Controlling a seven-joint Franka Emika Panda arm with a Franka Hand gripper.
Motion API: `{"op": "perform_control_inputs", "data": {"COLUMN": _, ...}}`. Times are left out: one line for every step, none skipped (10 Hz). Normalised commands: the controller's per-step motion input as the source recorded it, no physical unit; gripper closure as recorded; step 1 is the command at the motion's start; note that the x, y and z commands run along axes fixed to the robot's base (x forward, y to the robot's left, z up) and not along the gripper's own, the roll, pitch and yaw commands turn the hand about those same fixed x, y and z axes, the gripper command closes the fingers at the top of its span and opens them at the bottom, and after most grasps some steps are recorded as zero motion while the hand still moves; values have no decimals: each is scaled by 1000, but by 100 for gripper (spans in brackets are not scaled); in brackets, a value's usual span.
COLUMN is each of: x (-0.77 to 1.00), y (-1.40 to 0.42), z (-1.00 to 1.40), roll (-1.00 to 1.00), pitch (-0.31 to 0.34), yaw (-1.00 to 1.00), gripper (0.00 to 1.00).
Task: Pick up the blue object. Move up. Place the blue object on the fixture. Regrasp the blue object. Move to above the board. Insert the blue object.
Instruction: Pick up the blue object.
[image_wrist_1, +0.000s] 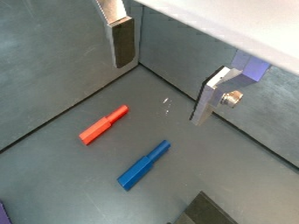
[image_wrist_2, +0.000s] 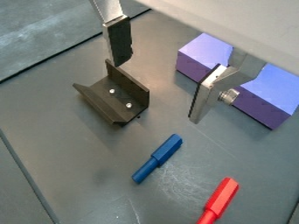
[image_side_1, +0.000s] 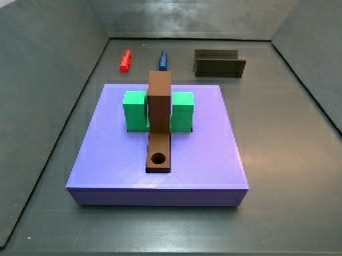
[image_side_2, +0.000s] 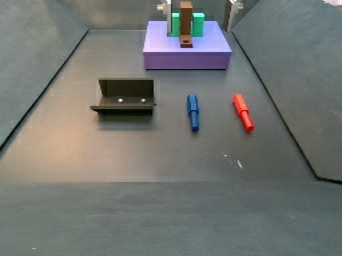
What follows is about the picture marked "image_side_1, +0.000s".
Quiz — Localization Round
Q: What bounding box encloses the blue peg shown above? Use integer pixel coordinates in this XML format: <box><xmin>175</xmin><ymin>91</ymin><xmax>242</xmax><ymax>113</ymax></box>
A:
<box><xmin>159</xmin><ymin>51</ymin><xmax>169</xmax><ymax>71</ymax></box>

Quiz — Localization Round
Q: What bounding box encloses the green U-shaped block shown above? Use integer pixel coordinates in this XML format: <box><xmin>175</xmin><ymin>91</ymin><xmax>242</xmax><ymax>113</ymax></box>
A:
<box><xmin>123</xmin><ymin>91</ymin><xmax>195</xmax><ymax>133</ymax></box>

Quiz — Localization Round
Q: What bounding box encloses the brown L-shaped block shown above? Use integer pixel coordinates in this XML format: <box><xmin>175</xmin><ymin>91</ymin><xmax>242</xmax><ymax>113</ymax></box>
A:
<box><xmin>146</xmin><ymin>71</ymin><xmax>171</xmax><ymax>173</ymax></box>

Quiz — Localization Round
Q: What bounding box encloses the purple base block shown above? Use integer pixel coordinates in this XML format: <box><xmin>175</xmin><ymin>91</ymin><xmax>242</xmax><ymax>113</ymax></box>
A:
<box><xmin>66</xmin><ymin>84</ymin><xmax>249</xmax><ymax>206</ymax></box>

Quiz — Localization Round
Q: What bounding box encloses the red peg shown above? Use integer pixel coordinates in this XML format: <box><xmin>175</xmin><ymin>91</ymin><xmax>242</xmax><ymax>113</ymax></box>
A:
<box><xmin>119</xmin><ymin>50</ymin><xmax>132</xmax><ymax>72</ymax></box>

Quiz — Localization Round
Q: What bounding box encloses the black fixture bracket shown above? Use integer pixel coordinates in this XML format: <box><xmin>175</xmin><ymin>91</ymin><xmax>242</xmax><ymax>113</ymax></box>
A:
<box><xmin>194</xmin><ymin>49</ymin><xmax>246</xmax><ymax>78</ymax></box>

